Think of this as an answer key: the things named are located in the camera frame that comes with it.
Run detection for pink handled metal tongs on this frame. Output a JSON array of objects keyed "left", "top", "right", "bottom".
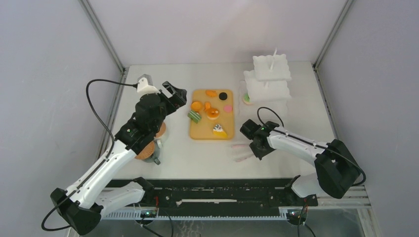
[{"left": 231, "top": 144, "right": 254, "bottom": 162}]

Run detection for yellow cream cake slice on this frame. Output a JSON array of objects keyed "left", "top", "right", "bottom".
[{"left": 212, "top": 124, "right": 228, "bottom": 139}]

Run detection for green frosted donut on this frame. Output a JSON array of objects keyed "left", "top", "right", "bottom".
[{"left": 242, "top": 93, "right": 252, "bottom": 105}]

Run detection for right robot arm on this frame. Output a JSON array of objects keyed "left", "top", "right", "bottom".
[{"left": 240, "top": 119, "right": 366, "bottom": 205}]

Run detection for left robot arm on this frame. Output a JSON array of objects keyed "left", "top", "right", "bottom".
[{"left": 50, "top": 77, "right": 187, "bottom": 236}]

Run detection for orange round tart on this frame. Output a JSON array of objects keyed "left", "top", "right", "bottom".
[{"left": 190, "top": 101, "right": 204, "bottom": 112}]

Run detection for green layered cake slice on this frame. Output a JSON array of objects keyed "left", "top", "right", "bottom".
[{"left": 187, "top": 111, "right": 202, "bottom": 123}]

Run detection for small orange pastry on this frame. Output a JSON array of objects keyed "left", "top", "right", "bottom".
[{"left": 204, "top": 102, "right": 211, "bottom": 111}]

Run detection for orange glazed donut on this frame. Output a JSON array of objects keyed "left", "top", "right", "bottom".
[{"left": 206, "top": 108, "right": 220, "bottom": 120}]

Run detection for yellow serving tray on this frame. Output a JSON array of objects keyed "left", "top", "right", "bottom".
[{"left": 189, "top": 89, "right": 235, "bottom": 140}]

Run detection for black round cookie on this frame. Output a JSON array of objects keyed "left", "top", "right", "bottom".
[{"left": 218, "top": 92, "right": 228, "bottom": 101}]

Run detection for grey mug with rattan lid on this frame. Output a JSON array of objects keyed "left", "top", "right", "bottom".
[{"left": 135, "top": 141, "right": 161, "bottom": 165}]

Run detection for pink macaron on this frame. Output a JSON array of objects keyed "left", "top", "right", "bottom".
[{"left": 223, "top": 105, "right": 233, "bottom": 113}]

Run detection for white three tier stand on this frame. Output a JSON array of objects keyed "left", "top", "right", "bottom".
[{"left": 239, "top": 49, "right": 292, "bottom": 117}]

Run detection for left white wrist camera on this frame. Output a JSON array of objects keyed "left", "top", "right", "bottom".
[{"left": 136, "top": 74, "right": 159, "bottom": 97}]

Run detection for right black camera cable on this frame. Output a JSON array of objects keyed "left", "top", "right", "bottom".
[{"left": 256, "top": 106, "right": 367, "bottom": 187}]

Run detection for black camera cable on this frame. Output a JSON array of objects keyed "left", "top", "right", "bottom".
[
  {"left": 41, "top": 79, "right": 140, "bottom": 232},
  {"left": 256, "top": 106, "right": 367, "bottom": 187}
]

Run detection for left black camera cable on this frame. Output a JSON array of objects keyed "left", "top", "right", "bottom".
[{"left": 41, "top": 79, "right": 140, "bottom": 232}]

